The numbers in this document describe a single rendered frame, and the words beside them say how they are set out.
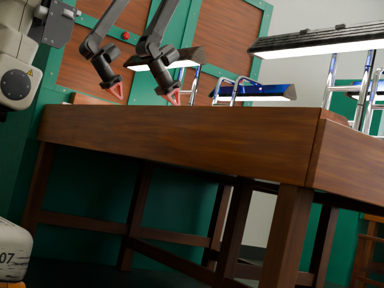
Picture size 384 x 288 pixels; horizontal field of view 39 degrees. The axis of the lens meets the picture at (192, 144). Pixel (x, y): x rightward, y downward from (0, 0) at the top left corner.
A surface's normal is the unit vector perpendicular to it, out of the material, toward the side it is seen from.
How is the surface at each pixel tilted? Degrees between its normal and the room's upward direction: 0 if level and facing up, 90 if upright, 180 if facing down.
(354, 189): 90
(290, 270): 90
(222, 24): 90
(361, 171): 90
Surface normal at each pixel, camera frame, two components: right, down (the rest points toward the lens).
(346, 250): -0.74, -0.22
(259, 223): 0.63, 0.08
